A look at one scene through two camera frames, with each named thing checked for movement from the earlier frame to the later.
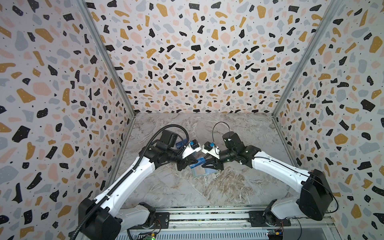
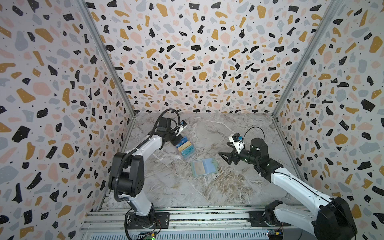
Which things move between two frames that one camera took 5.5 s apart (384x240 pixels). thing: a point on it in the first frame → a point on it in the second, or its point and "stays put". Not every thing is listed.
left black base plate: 162,221 stays put
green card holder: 200,170 stays put
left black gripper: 187,161 → 179,138
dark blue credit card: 181,144 stays put
